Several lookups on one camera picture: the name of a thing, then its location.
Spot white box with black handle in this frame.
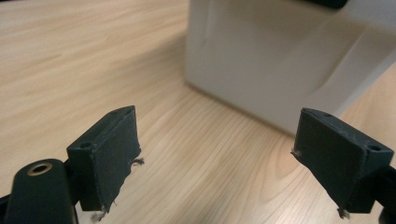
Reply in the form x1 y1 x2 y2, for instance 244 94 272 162
183 0 396 136

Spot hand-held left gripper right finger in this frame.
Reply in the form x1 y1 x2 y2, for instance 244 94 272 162
290 106 395 220

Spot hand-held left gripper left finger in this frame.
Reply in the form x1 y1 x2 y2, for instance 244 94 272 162
66 105 146 222

